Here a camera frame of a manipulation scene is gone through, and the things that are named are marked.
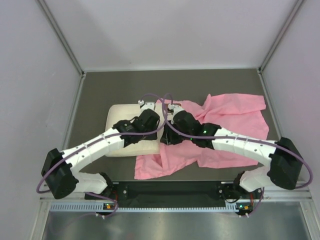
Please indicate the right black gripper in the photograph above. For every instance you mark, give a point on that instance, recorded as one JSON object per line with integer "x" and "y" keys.
{"x": 168, "y": 137}

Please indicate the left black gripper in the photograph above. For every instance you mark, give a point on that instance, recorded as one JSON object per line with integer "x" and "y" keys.
{"x": 151, "y": 137}

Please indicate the cream white pillow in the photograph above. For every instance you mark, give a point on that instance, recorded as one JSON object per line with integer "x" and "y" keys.
{"x": 122, "y": 117}

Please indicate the pink pillowcase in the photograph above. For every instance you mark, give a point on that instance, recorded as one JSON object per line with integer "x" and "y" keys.
{"x": 238, "y": 113}

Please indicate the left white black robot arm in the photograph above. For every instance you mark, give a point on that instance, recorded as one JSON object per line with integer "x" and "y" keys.
{"x": 62, "y": 169}

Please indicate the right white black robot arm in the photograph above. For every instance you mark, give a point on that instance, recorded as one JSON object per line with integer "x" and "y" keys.
{"x": 281, "y": 161}

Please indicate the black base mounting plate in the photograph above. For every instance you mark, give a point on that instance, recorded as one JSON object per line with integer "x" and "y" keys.
{"x": 177, "y": 193}

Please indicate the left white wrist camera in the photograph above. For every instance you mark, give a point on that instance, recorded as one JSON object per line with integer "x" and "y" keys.
{"x": 146, "y": 105}

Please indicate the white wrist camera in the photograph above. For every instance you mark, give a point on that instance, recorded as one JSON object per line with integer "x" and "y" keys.
{"x": 174, "y": 109}
{"x": 146, "y": 105}

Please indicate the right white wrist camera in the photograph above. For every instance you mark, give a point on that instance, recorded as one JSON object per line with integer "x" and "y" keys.
{"x": 174, "y": 109}

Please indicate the grey slotted cable duct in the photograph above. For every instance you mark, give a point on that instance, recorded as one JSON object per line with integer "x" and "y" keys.
{"x": 104, "y": 207}

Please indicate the left aluminium frame post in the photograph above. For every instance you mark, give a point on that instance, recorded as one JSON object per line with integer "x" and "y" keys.
{"x": 59, "y": 34}

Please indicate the aluminium frame post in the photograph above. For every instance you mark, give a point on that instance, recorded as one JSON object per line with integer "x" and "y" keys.
{"x": 297, "y": 6}
{"x": 59, "y": 34}

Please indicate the aluminium front rail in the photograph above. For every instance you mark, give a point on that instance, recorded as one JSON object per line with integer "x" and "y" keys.
{"x": 271, "y": 194}

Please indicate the right aluminium frame post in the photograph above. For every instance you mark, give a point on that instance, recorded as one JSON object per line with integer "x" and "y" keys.
{"x": 297, "y": 6}

